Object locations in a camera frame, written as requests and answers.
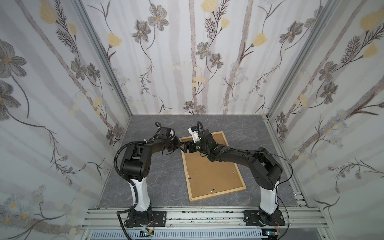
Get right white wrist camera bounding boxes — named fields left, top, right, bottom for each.
left=188, top=126, right=200, bottom=143

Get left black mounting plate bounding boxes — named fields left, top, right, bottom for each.
left=124, top=210, right=167, bottom=228

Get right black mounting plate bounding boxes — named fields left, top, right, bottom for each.
left=243, top=210, right=286, bottom=227

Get black mounting plate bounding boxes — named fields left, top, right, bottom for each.
left=124, top=210, right=167, bottom=228
left=243, top=210, right=286, bottom=227

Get wooden picture frame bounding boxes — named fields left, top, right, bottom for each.
left=179, top=130, right=247, bottom=202

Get brown frame backing board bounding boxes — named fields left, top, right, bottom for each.
left=182, top=133, right=244, bottom=199

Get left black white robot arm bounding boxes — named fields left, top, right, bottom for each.
left=114, top=122, right=179, bottom=228

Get small green circuit board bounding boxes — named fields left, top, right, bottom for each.
left=139, top=230, right=154, bottom=238

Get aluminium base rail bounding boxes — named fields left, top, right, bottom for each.
left=81, top=207, right=328, bottom=230

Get left black corrugated cable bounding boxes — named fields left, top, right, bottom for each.
left=113, top=140, right=151, bottom=240

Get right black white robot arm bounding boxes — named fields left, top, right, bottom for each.
left=178, top=132, right=283, bottom=226

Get left corner aluminium post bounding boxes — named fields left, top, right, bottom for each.
left=71, top=0, right=133, bottom=119

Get right black cable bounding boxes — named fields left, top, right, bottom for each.
left=269, top=151, right=294, bottom=240

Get white slotted cable duct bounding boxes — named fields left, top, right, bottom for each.
left=89, top=229, right=265, bottom=240

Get right corner aluminium post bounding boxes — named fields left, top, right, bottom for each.
left=267, top=1, right=339, bottom=120

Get corner aluminium post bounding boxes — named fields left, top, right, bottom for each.
left=267, top=1, right=339, bottom=120
left=71, top=0, right=133, bottom=119

